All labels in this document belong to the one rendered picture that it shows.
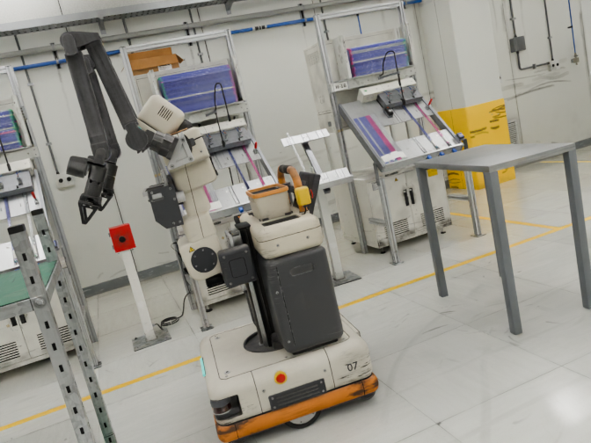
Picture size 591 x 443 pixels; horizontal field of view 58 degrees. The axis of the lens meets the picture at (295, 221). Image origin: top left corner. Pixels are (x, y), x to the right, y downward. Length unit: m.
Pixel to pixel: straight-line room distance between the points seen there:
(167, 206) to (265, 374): 0.74
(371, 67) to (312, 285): 2.61
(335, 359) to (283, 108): 3.85
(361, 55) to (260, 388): 2.92
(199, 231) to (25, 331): 1.95
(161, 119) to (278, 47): 3.71
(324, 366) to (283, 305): 0.30
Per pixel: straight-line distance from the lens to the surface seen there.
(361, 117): 4.21
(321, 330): 2.17
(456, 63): 6.12
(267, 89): 5.64
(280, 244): 2.04
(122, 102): 2.01
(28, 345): 3.88
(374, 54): 4.43
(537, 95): 7.47
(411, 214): 4.38
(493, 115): 6.30
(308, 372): 2.17
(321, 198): 3.74
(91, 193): 2.01
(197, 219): 2.15
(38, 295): 1.24
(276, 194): 2.18
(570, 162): 2.75
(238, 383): 2.15
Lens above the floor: 1.18
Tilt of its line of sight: 11 degrees down
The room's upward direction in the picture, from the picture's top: 13 degrees counter-clockwise
